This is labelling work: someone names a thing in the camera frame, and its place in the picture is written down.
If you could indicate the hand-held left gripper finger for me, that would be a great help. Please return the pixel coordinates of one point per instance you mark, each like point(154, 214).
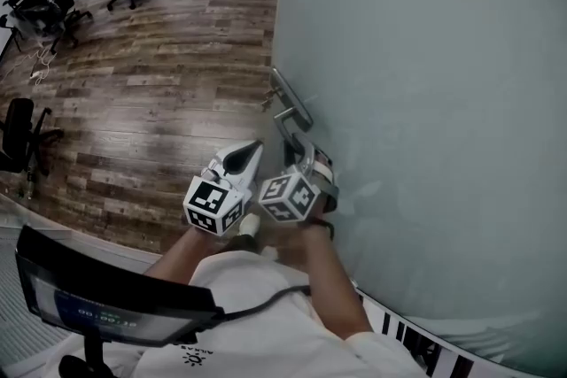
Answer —
point(230, 155)
point(250, 170)

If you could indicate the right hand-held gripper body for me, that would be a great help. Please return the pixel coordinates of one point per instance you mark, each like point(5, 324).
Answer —
point(288, 197)

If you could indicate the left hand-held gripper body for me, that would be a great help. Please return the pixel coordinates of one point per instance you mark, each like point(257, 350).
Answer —
point(212, 208)

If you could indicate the frosted glass door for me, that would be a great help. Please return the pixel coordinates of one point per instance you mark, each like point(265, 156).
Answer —
point(421, 102)

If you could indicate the person's left forearm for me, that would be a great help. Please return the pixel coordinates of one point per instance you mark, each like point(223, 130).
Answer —
point(186, 254)

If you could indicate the person's right forearm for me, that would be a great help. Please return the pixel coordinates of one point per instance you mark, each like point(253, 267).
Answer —
point(336, 287)

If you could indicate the person's white left shoe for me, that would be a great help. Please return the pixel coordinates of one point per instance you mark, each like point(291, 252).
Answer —
point(250, 224)

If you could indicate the person's white shoe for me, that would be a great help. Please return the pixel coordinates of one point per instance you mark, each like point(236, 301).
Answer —
point(250, 224)
point(269, 253)

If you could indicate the person's white right shoe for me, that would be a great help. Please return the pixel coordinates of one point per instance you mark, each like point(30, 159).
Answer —
point(269, 253)

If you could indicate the metal keys in lock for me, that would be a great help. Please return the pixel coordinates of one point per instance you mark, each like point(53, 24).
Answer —
point(268, 99)

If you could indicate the black chest-mounted screen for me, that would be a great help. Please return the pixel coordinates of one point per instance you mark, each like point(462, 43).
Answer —
point(106, 301)

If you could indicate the black striped glass partition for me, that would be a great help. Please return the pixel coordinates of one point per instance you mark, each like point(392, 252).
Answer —
point(412, 338)

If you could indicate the white window blinds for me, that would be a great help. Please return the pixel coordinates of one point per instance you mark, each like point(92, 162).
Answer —
point(17, 323)

